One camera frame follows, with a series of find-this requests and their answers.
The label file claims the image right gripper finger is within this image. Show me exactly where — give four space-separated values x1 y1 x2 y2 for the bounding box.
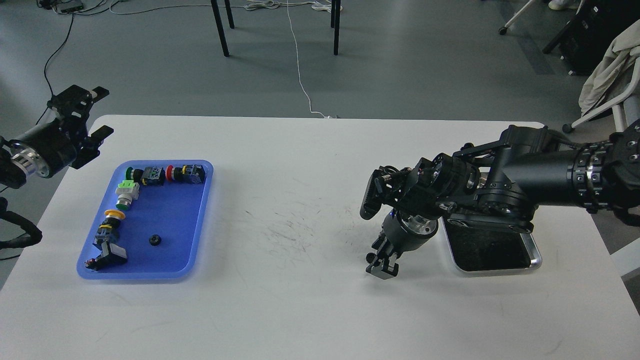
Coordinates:
371 235 393 265
365 251 402 280

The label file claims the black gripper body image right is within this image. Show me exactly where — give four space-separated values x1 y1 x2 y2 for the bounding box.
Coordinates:
381 210 439 256

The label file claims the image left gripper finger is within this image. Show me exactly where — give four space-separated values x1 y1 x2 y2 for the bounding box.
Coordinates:
46 85 110 131
72 126 114 170

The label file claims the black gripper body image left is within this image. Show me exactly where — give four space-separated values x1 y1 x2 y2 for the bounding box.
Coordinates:
10 117 81 180

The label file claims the small black gear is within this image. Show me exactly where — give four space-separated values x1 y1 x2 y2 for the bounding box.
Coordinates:
365 252 377 264
148 234 162 247

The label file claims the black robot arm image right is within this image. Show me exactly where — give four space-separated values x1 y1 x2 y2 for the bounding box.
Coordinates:
359 121 640 280

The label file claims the silver metal tray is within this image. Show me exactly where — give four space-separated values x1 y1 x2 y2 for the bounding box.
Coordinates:
440 219 543 277

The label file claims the blue plastic tray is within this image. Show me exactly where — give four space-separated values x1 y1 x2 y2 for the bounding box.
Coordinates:
77 159 214 281

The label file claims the white green push button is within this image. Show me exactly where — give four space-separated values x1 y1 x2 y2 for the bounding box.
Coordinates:
115 180 140 211

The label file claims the black power strip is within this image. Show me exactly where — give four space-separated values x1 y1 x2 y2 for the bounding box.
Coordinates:
52 0 85 15

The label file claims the red emergency stop button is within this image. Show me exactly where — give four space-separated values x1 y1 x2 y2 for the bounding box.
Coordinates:
166 164 206 185

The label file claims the black table leg left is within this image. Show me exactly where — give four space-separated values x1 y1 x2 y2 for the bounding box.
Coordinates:
210 0 235 58

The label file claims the black table leg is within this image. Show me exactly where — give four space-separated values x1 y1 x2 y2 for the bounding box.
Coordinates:
330 0 342 56
210 0 235 58

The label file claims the black table leg right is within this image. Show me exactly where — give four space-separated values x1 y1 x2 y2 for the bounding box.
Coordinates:
330 0 342 56

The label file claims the black cabinet at right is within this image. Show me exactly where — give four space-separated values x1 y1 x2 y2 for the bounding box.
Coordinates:
542 0 640 76

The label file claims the white sneaker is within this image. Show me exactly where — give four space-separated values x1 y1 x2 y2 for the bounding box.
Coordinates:
547 0 581 11

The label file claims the beige cloth on chair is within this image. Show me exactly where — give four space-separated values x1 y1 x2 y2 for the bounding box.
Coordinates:
578 20 640 116

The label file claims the black floor cable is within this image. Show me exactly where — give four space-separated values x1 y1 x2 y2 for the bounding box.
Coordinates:
35 0 121 126

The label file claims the green push button switch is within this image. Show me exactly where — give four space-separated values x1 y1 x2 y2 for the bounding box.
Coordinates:
124 166 166 186

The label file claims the yellow push button switch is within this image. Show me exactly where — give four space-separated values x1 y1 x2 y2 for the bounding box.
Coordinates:
93 209 126 249

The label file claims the black white switch module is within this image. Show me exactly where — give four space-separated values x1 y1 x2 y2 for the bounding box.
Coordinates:
84 242 128 271

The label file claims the white floor cable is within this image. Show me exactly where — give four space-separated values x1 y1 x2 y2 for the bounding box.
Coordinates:
110 0 346 120

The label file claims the white chair frame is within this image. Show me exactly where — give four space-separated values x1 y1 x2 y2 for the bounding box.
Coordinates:
562 81 640 133

